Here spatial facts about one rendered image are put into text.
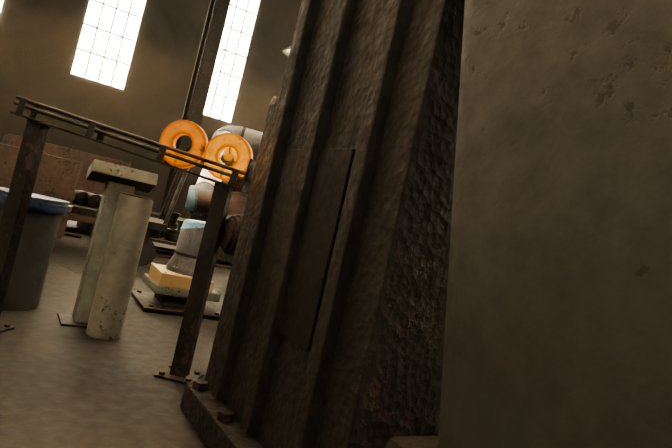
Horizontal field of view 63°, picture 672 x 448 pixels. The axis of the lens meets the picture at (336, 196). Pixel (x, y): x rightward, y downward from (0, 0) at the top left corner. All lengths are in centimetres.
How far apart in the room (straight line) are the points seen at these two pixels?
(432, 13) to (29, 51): 1282
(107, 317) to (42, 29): 1187
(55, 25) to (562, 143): 1332
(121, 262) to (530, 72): 163
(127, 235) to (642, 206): 175
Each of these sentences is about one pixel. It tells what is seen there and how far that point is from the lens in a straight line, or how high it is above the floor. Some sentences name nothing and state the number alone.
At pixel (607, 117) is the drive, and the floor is 76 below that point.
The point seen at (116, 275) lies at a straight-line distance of 212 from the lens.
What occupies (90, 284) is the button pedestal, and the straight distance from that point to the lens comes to 231.
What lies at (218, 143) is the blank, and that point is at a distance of 181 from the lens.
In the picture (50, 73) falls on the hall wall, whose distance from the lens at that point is 1361.
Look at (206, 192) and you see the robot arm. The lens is 205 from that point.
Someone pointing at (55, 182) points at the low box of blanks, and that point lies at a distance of 392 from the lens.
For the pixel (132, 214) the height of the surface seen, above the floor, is 45.
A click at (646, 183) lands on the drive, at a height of 68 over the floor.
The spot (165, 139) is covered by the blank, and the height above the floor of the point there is 72.
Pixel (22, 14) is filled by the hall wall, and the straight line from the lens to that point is 1379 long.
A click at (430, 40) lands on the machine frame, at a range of 106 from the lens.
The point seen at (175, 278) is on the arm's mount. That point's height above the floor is 16.
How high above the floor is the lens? 56
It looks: 3 degrees up
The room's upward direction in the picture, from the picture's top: 13 degrees clockwise
